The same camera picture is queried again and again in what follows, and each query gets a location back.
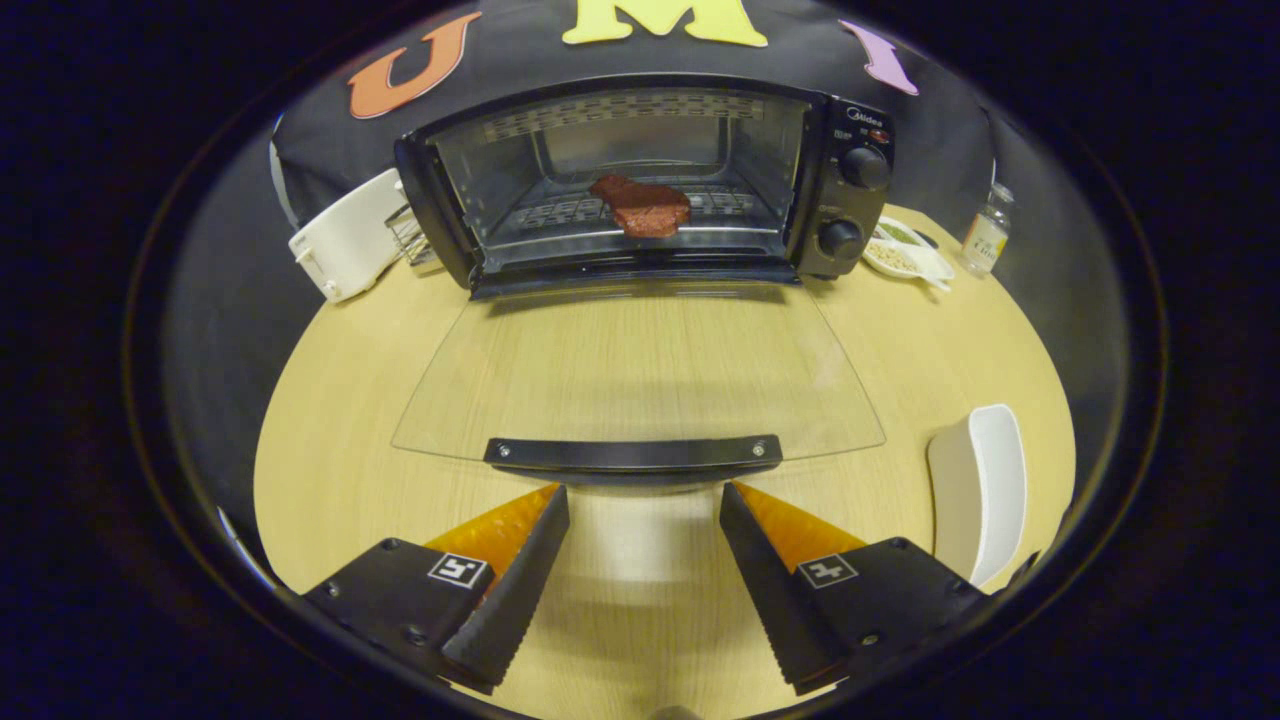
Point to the black table grommet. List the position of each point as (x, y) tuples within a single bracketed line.
[(928, 239)]

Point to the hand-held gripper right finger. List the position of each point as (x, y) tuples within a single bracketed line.
[(775, 600)]

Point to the white divided dish with beans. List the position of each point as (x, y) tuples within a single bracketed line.
[(900, 260)]

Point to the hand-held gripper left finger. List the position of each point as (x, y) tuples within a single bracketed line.
[(515, 600)]

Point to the white bread toaster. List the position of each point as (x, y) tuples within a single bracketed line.
[(350, 240)]

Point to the black toaster oven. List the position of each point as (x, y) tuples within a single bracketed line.
[(850, 205)]

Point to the white rectangular tray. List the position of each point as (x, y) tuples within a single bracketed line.
[(990, 480)]

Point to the clear bottle with yellow label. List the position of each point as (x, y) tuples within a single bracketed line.
[(985, 240)]

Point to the red meat piece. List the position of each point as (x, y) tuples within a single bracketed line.
[(640, 208)]

